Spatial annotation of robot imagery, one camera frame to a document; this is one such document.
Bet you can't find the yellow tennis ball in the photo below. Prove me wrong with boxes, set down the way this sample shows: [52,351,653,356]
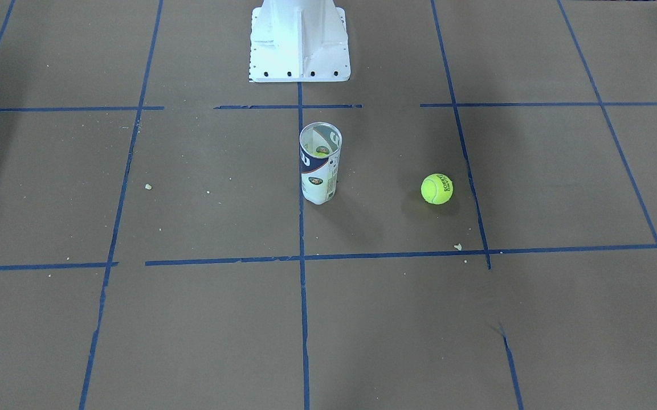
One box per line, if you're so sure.
[421,173,454,205]

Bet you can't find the tennis ball inside can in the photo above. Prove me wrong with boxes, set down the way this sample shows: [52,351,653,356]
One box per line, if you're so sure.
[313,146,331,158]

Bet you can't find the tennis ball can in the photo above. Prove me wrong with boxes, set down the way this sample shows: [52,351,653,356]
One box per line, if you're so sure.
[299,122,343,205]

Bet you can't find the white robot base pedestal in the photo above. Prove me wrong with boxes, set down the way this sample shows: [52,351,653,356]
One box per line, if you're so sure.
[248,1,352,83]

